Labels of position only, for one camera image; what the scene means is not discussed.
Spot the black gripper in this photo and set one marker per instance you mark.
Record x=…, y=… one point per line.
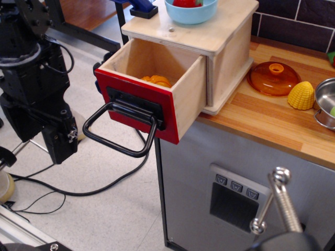
x=51, y=116

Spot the red front wooden drawer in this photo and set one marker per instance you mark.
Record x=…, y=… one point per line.
x=161, y=112

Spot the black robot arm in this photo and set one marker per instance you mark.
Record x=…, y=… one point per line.
x=34, y=79

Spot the light wooden box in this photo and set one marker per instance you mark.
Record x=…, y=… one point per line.
x=224, y=40

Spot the left metal clamp screw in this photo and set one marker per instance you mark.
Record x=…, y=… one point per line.
x=8, y=158

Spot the metal clamp screw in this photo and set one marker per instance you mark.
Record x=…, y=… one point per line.
x=294, y=237
x=8, y=158

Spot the yellowish round foot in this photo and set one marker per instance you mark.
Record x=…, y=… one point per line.
x=7, y=186

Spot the orange toy pumpkin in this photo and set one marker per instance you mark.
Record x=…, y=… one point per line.
x=158, y=80

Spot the blue bar clamp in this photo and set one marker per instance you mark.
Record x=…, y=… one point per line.
x=143, y=9

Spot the silver toy kitchen cabinet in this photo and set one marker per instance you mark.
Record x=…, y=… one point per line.
x=214, y=183

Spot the light blue bowl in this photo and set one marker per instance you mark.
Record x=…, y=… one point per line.
x=191, y=16

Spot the red toy pepper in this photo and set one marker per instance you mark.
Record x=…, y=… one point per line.
x=188, y=3

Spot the orange glass pot lid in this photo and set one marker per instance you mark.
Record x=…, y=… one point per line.
x=273, y=79

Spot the near metal clamp screw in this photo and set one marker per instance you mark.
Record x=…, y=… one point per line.
x=294, y=237

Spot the yellow toy corn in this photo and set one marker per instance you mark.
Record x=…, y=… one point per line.
x=302, y=96

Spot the stainless steel pot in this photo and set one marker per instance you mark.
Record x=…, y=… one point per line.
x=324, y=97

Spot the green toy vegetable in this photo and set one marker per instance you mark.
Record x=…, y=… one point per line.
x=331, y=57

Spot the aluminium rail with bracket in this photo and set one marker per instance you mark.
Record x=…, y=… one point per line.
x=18, y=234

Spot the black frame wooden table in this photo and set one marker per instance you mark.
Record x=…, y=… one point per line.
x=94, y=22

